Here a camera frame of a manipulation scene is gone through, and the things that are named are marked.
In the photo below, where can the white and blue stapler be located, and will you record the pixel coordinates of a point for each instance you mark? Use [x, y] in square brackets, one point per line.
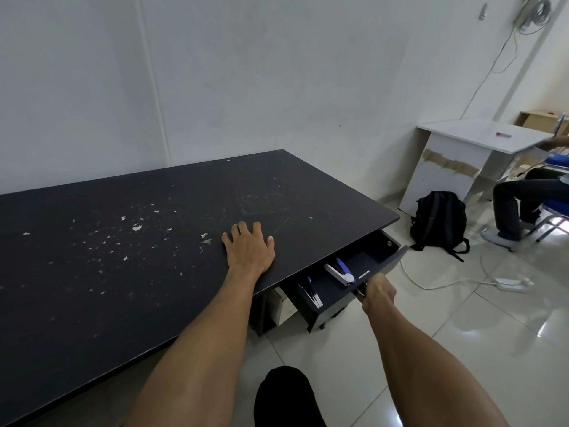
[340, 271]

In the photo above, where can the black desk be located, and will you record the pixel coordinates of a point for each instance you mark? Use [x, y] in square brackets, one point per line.
[146, 244]

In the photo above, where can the white wall hook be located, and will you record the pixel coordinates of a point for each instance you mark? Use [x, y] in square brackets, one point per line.
[481, 11]

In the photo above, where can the black backpack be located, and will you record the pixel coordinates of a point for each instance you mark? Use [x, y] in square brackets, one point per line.
[438, 220]

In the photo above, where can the person's left middle finger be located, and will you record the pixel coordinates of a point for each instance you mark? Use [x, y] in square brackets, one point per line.
[242, 228]

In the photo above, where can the person's left thumb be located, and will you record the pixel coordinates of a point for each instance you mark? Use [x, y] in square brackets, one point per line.
[270, 240]

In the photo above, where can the blue metal chair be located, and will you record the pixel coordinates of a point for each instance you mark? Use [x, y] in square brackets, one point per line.
[555, 208]

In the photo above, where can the person's right fingers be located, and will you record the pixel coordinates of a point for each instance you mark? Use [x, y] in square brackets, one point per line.
[363, 292]

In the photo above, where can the white power strip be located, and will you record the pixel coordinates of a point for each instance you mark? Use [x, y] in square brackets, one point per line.
[511, 284]

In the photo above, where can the person's black trouser leg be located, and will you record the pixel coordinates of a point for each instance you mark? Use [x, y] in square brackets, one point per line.
[286, 398]

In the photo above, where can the person's right forearm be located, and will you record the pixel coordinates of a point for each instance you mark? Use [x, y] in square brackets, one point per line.
[426, 364]

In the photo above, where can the black and blue stapler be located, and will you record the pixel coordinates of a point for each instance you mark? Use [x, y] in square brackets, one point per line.
[310, 292]

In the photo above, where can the white cabinet under desk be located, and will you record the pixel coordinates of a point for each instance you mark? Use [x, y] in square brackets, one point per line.
[279, 305]

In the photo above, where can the black drawer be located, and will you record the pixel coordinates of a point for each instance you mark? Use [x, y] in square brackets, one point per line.
[342, 280]

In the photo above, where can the light wooden box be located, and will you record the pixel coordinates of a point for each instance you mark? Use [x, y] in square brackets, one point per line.
[538, 120]

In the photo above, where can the person's right hand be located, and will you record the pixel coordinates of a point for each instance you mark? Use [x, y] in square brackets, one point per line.
[378, 292]

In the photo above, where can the person's left little finger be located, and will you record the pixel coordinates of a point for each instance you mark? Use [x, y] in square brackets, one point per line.
[225, 239]

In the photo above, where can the person's left forearm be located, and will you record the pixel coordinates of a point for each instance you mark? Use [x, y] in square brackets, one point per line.
[195, 351]

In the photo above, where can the person's left hand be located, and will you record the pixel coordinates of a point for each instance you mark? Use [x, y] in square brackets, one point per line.
[249, 255]

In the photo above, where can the white side desk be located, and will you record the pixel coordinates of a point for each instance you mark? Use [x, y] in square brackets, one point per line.
[462, 157]

